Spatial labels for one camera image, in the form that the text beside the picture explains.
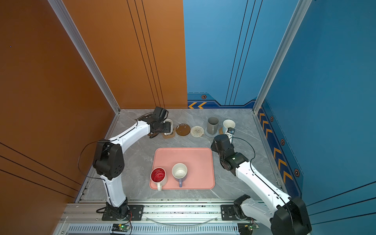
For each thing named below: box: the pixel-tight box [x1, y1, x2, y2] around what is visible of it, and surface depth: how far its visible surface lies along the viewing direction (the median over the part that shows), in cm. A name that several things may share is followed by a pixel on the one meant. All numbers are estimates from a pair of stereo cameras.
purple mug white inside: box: [171, 162, 188, 188], surface depth 82 cm
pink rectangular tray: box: [149, 147, 216, 190], surface depth 93 cm
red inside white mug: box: [150, 166, 168, 192], surface depth 81 cm
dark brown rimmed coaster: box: [175, 123, 191, 137], surface depth 108 cm
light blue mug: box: [222, 118, 236, 135], surface depth 101 cm
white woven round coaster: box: [189, 125, 205, 138], surface depth 107 cm
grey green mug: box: [207, 116, 220, 136], surface depth 99 cm
